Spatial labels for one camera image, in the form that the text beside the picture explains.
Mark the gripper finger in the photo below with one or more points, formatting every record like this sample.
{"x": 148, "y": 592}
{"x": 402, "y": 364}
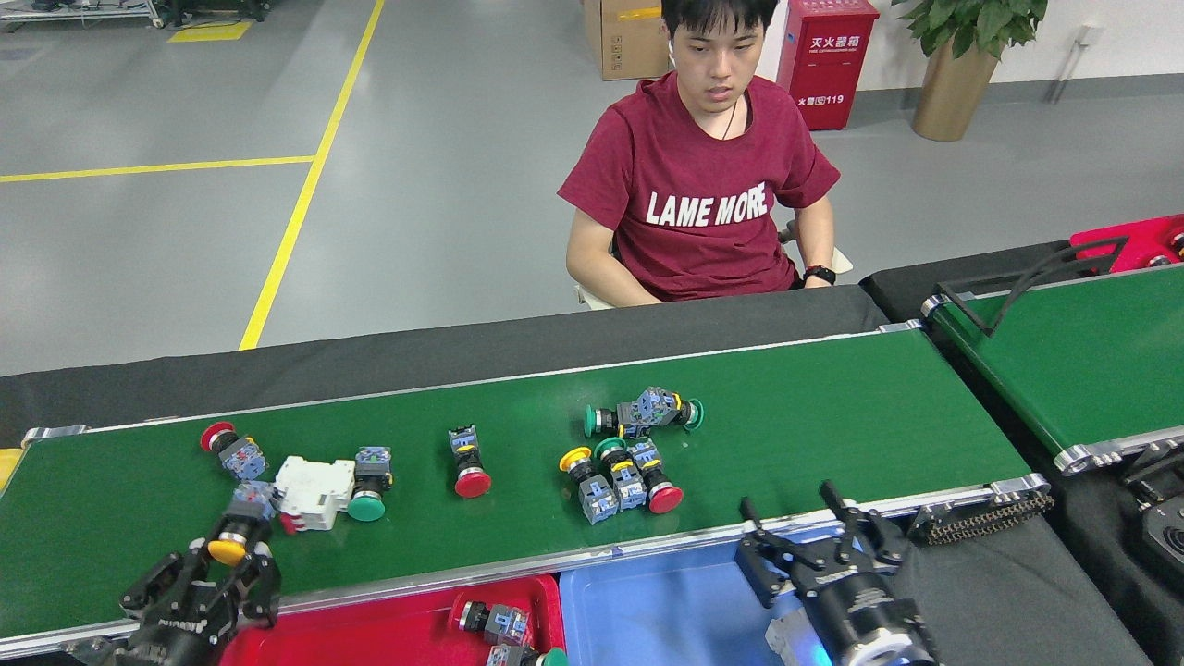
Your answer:
{"x": 261, "y": 587}
{"x": 879, "y": 541}
{"x": 157, "y": 592}
{"x": 768, "y": 569}

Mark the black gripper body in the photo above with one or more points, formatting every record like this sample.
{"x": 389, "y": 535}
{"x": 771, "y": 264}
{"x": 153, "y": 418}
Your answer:
{"x": 176, "y": 640}
{"x": 869, "y": 606}

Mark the yellow push button switch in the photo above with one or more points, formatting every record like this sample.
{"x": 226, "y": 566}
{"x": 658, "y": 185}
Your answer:
{"x": 250, "y": 504}
{"x": 575, "y": 459}

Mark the red push button switch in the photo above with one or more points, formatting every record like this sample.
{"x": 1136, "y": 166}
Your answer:
{"x": 666, "y": 499}
{"x": 473, "y": 484}
{"x": 217, "y": 436}

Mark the small green push button switch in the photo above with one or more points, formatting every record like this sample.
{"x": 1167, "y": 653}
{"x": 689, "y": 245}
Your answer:
{"x": 629, "y": 488}

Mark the black push button switch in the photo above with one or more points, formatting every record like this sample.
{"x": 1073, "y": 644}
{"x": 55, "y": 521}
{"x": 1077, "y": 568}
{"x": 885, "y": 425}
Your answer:
{"x": 495, "y": 624}

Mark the person's left forearm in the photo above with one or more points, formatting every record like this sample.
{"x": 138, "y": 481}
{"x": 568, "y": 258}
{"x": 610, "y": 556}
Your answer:
{"x": 819, "y": 240}

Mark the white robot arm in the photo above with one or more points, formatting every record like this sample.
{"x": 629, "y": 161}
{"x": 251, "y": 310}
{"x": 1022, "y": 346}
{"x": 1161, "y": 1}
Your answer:
{"x": 888, "y": 655}

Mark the person's right forearm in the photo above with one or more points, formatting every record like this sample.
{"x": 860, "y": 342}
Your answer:
{"x": 601, "y": 277}

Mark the wide green conveyor belt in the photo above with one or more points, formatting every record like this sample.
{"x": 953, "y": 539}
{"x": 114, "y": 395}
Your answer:
{"x": 832, "y": 435}

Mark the red plastic tray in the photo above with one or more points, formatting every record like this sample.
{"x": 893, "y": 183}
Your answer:
{"x": 370, "y": 634}

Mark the blue plastic tray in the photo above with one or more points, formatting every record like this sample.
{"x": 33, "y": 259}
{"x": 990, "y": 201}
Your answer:
{"x": 647, "y": 610}

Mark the green feeder conveyor belt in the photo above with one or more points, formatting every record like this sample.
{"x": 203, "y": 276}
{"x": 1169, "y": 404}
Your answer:
{"x": 1091, "y": 370}

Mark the yellow plastic bin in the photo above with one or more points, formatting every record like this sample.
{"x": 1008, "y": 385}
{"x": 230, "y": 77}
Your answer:
{"x": 7, "y": 467}

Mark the black table cloth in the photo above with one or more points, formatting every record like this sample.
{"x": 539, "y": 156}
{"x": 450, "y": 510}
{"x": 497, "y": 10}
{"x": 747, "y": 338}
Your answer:
{"x": 277, "y": 379}

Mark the black wristwatch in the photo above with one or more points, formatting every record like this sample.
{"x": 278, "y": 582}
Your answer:
{"x": 820, "y": 274}

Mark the black joystick controller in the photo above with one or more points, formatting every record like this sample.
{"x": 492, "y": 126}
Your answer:
{"x": 1167, "y": 532}

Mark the red plastic bin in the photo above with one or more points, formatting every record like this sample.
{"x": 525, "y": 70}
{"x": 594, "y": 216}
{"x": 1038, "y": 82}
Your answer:
{"x": 1119, "y": 242}

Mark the seated person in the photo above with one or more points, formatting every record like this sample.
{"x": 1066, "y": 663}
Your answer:
{"x": 694, "y": 185}

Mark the potted plant in gold pot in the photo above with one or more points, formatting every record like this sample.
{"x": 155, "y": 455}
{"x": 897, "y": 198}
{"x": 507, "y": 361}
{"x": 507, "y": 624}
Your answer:
{"x": 953, "y": 92}

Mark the red fire extinguisher cabinet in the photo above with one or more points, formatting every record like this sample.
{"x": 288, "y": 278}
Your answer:
{"x": 826, "y": 65}

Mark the brown cardboard box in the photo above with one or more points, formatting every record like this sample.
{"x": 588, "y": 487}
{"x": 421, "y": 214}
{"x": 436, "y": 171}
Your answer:
{"x": 624, "y": 42}

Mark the white wheeled cart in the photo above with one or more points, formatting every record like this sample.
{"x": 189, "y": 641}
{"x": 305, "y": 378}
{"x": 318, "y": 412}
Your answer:
{"x": 92, "y": 13}

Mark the black triangular guide frame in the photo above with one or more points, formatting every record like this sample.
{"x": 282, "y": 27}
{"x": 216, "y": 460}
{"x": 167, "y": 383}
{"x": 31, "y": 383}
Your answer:
{"x": 967, "y": 313}

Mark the dark push button switch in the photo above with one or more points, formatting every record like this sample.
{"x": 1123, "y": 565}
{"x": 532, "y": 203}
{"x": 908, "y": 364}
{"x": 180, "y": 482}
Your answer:
{"x": 1177, "y": 240}
{"x": 1158, "y": 262}

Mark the grey wall conduit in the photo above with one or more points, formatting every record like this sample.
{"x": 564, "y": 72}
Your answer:
{"x": 1064, "y": 72}

